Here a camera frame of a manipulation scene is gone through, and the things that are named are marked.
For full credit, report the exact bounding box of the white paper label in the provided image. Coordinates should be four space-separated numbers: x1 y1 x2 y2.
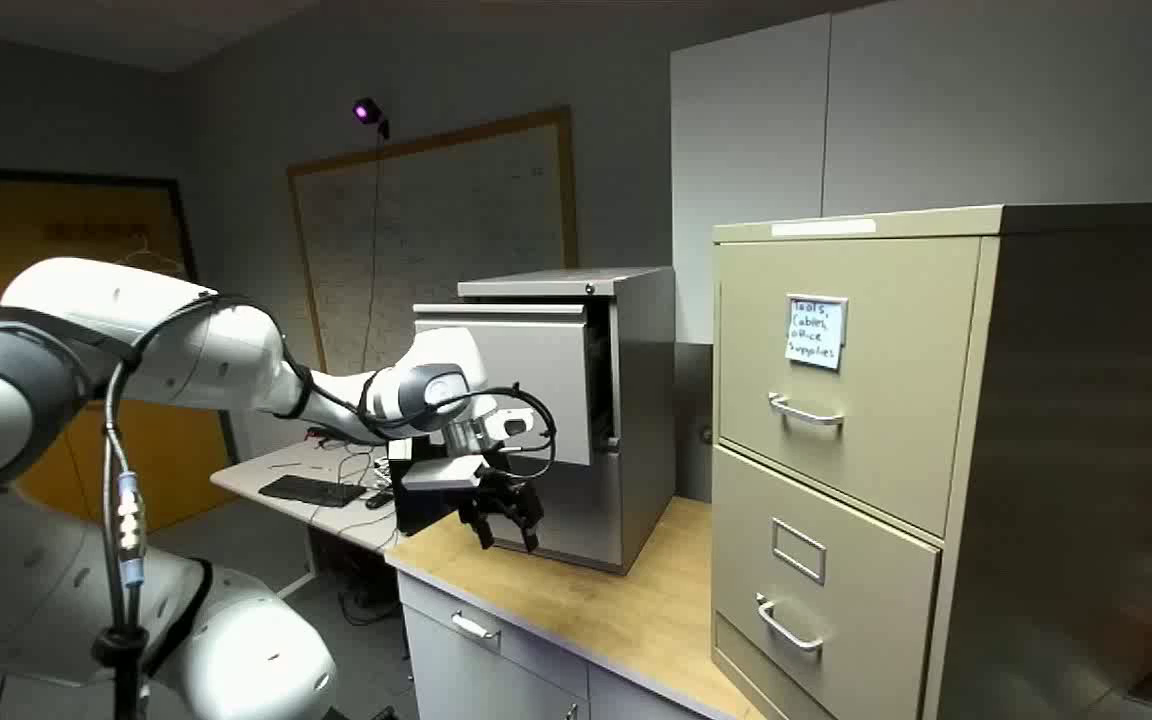
784 298 849 371

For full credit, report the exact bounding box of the purple lit camera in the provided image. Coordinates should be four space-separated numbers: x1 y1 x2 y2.
350 97 392 142

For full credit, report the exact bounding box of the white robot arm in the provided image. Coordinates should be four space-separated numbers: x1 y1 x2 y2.
0 257 539 720

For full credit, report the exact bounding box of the black keyboard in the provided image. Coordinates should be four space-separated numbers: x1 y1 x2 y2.
257 477 366 507

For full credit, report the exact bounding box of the beige two-drawer file cabinet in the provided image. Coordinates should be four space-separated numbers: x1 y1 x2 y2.
713 205 1152 720

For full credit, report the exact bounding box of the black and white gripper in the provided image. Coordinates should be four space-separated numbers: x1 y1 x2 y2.
386 403 542 553

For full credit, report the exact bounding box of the gray file cabinet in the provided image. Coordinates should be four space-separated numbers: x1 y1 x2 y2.
456 269 675 573

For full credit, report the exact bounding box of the gray cabinet top drawer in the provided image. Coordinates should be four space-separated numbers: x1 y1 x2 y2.
410 305 594 464

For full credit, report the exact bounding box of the wood framed whiteboard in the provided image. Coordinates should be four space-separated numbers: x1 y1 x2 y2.
287 109 579 371

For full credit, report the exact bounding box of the wooden top desk cabinet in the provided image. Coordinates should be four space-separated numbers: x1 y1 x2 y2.
386 500 760 720

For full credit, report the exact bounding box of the yellow framed board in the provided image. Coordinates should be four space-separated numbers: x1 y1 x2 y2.
0 166 237 535

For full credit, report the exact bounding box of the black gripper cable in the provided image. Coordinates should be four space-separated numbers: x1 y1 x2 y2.
467 380 559 488

